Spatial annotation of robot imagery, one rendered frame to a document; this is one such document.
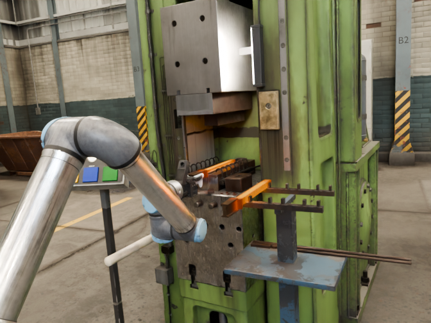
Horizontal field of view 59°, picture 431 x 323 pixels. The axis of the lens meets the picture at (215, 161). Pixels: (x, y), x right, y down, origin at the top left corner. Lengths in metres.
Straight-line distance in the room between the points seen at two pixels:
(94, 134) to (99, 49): 8.76
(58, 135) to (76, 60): 9.15
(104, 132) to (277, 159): 0.93
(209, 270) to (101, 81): 8.21
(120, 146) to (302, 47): 0.96
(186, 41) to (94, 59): 8.14
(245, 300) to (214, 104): 0.90
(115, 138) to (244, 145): 1.25
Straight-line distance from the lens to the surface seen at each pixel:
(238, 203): 1.31
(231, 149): 2.26
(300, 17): 1.75
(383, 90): 7.48
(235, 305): 1.90
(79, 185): 2.00
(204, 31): 1.76
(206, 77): 1.75
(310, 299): 1.97
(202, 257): 1.87
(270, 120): 1.74
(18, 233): 1.07
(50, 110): 10.97
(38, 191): 1.09
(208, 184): 1.80
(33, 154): 8.34
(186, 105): 1.81
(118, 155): 1.08
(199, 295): 1.98
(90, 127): 1.09
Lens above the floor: 1.34
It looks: 9 degrees down
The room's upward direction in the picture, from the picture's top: 4 degrees counter-clockwise
